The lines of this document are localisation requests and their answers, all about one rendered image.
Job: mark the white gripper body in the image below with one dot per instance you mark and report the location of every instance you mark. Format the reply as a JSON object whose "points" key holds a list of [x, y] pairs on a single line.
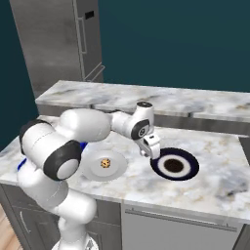
{"points": [[153, 146]]}

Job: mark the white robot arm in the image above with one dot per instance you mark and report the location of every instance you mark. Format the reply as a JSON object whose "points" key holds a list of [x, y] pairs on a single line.
{"points": [[81, 125]]}

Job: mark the dark brown round dessert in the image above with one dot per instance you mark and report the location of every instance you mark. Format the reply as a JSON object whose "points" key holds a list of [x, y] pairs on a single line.
{"points": [[173, 165]]}

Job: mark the blue tray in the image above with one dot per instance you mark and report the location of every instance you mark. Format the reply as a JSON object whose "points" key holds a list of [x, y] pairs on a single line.
{"points": [[84, 145]]}

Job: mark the blue and white plate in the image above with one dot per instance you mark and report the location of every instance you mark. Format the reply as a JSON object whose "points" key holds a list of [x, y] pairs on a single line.
{"points": [[190, 166]]}

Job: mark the chocolate chip cookie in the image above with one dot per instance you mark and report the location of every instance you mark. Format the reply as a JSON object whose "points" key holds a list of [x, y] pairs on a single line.
{"points": [[105, 163]]}

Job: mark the silver dishwasher door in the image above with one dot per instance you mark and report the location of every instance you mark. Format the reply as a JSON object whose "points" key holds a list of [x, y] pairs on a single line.
{"points": [[175, 236]]}

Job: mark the grey cupboard door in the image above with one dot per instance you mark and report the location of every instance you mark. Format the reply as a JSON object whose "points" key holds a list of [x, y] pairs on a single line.
{"points": [[35, 224]]}

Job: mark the stainless steel fridge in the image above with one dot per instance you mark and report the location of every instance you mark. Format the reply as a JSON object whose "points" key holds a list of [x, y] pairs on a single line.
{"points": [[52, 42]]}

